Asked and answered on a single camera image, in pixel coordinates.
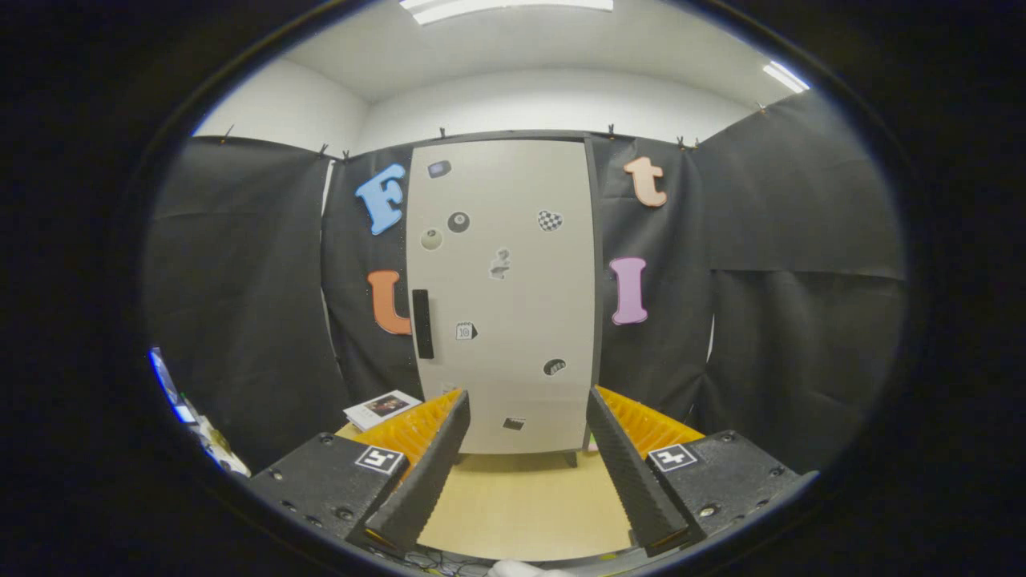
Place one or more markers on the beige shoe cabinet door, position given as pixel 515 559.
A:
pixel 513 320

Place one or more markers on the long ceiling light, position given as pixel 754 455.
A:
pixel 505 6

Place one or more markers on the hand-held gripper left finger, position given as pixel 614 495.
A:
pixel 429 473

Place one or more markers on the black backdrop cloth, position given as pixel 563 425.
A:
pixel 801 320

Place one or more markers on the small ceiling light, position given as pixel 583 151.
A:
pixel 785 76

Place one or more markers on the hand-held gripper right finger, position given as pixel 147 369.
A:
pixel 633 481

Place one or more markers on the grey shoe cabinet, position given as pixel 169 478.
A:
pixel 597 280

